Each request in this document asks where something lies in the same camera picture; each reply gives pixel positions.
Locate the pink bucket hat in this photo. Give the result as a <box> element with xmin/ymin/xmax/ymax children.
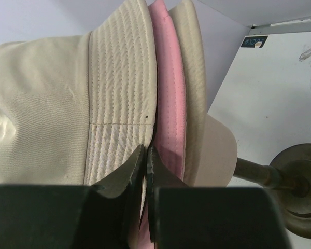
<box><xmin>129</xmin><ymin>0</ymin><xmax>189</xmax><ymax>249</ymax></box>

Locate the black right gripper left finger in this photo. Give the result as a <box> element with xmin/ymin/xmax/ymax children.
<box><xmin>89</xmin><ymin>145</ymin><xmax>145</xmax><ymax>233</ymax></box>

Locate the beige bucket hat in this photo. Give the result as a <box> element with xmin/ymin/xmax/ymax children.
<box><xmin>169</xmin><ymin>1</ymin><xmax>207</xmax><ymax>186</ymax></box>

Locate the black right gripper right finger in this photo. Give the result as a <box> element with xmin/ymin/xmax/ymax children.
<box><xmin>146</xmin><ymin>146</ymin><xmax>188</xmax><ymax>244</ymax></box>

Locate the cream mannequin head stand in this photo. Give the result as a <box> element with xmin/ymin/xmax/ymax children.
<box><xmin>184</xmin><ymin>114</ymin><xmax>311</xmax><ymax>239</ymax></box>

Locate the cream bucket hat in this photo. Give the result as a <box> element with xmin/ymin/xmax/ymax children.
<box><xmin>0</xmin><ymin>1</ymin><xmax>157</xmax><ymax>185</ymax></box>

